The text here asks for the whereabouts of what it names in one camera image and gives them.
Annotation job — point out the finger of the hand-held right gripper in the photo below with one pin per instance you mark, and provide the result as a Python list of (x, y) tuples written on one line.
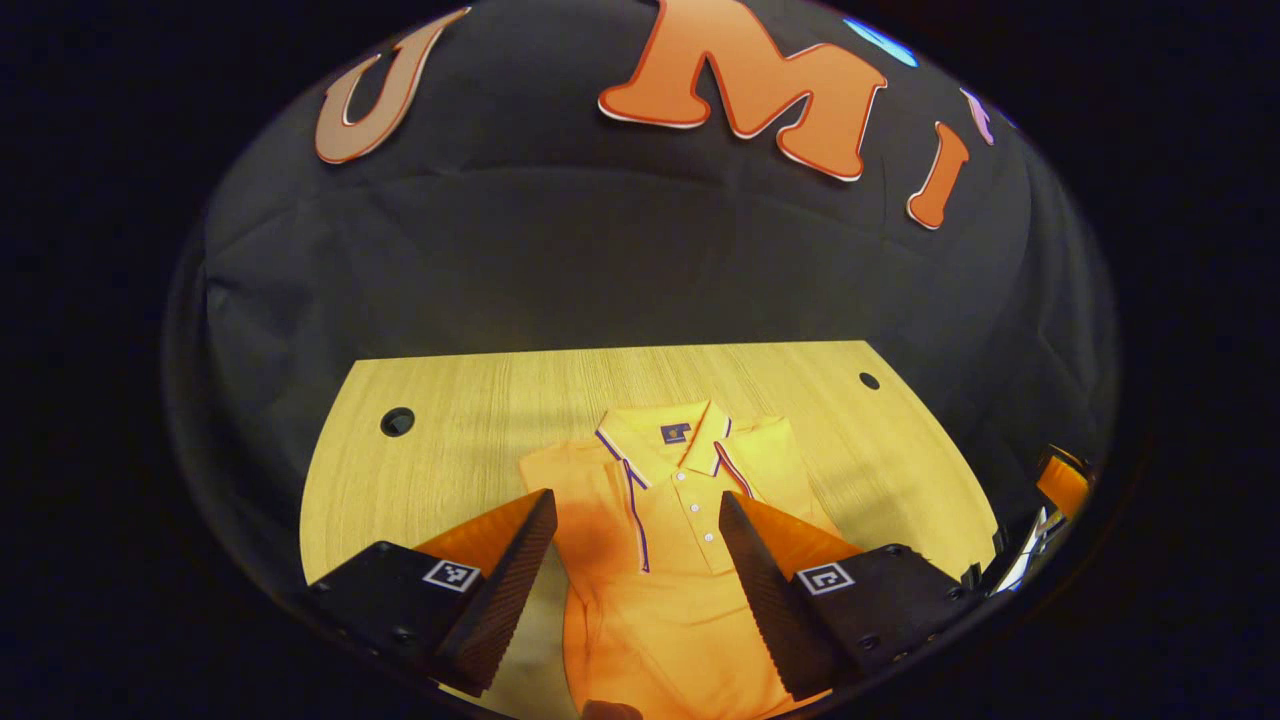
[(1062, 485)]

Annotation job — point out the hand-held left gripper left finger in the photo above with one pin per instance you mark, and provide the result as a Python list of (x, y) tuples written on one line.
[(510, 590)]

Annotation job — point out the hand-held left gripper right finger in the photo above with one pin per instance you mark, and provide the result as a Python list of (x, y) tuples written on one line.
[(765, 600)]

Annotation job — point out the orange collared T-shirt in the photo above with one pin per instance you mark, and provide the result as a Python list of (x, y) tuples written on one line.
[(660, 600)]

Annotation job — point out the dark grey object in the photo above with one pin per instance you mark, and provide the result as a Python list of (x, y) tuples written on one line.
[(1025, 555)]

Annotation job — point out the black backdrop cloth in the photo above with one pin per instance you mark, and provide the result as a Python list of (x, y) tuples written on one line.
[(600, 250)]

